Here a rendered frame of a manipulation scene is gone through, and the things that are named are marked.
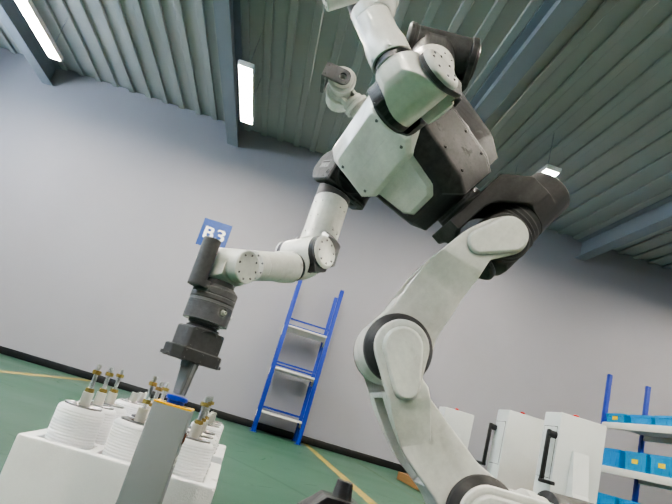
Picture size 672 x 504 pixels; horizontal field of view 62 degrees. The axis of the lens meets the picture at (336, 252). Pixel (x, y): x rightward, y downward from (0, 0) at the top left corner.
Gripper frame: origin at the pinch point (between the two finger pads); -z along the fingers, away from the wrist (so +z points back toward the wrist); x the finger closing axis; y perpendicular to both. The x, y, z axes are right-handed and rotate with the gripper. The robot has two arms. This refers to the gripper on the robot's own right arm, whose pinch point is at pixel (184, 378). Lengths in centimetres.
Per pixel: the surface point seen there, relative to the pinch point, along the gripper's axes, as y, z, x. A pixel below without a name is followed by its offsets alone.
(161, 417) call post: 1.8, -7.4, 3.4
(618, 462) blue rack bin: -71, 46, -700
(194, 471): -4.9, -16.8, -13.8
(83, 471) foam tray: -15.7, -21.6, 3.2
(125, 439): -14.6, -14.5, -2.4
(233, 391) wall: -475, -1, -444
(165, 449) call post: 3.6, -12.3, 1.5
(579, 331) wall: -158, 219, -770
